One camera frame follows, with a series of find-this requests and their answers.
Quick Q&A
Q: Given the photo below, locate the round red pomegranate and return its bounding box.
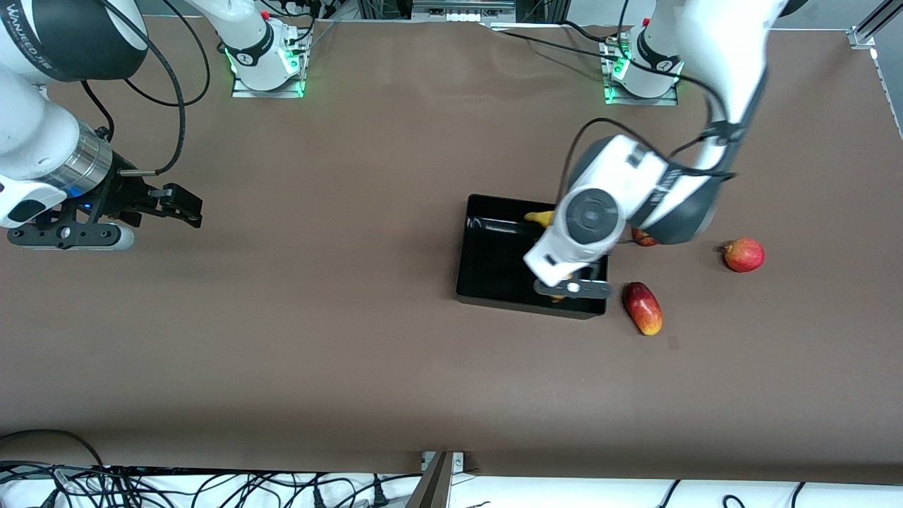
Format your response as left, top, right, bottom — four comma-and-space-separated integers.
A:
721, 238, 766, 274

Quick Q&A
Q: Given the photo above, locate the yellow banana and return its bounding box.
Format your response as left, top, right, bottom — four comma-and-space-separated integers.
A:
524, 210, 566, 303

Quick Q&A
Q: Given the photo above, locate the large black floor cable loop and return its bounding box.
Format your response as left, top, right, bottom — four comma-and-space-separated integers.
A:
0, 428, 108, 471

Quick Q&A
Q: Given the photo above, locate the dark grey slanted post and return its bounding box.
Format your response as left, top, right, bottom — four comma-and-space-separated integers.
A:
405, 452, 454, 508

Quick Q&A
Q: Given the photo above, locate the red yellow mango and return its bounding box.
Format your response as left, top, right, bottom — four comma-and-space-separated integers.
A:
622, 282, 664, 337

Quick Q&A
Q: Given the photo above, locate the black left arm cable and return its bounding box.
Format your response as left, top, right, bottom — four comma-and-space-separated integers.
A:
556, 0, 739, 205

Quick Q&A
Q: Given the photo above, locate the aluminium corner frame profile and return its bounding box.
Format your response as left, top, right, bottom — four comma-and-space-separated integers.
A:
849, 0, 903, 138

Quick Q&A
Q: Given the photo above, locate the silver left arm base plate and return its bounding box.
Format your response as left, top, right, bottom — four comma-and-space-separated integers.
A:
602, 34, 682, 107

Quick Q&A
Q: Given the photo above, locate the black cable with metal plug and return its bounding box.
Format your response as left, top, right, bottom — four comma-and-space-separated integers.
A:
99, 0, 186, 177

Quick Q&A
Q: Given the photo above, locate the black cable across table edge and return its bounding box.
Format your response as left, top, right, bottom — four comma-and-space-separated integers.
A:
490, 28, 626, 64

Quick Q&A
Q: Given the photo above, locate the grey power strip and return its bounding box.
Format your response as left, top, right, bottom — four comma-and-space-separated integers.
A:
411, 0, 516, 23

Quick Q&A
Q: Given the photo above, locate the thin black looping arm cable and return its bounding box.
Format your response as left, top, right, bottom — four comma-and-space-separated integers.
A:
123, 0, 211, 108

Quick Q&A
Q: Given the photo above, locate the black rectangular plastic tray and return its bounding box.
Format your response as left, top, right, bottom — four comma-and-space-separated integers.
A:
456, 194, 612, 320

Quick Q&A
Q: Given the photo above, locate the brown table cover sheet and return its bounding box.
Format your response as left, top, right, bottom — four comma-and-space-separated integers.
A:
0, 16, 903, 486

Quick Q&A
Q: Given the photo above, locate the black right base cable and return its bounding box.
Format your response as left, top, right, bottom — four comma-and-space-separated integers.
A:
279, 0, 337, 44

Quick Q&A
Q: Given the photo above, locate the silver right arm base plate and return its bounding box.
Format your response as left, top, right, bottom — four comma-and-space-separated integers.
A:
230, 27, 313, 99

